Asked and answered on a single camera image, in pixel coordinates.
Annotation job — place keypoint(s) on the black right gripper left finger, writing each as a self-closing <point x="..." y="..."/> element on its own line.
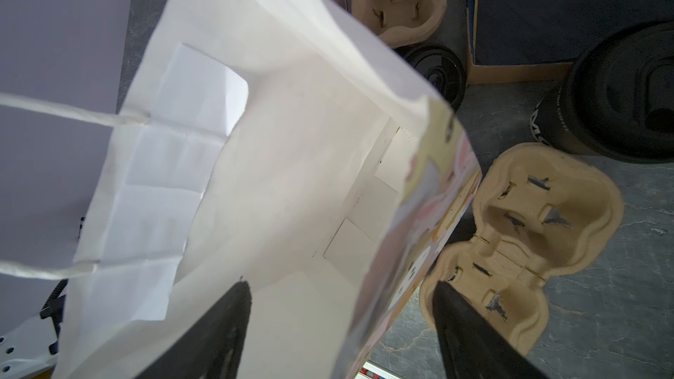
<point x="213" y="346"/>

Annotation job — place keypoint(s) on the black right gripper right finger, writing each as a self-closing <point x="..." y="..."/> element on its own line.
<point x="470" y="347"/>

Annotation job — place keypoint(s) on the cartoon animal paper bag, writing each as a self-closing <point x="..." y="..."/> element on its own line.
<point x="274" y="142"/>

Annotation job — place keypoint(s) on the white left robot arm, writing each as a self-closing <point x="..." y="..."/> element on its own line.
<point x="31" y="350"/>

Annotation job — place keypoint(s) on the black cup lid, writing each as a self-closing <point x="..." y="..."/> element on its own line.
<point x="441" y="67"/>

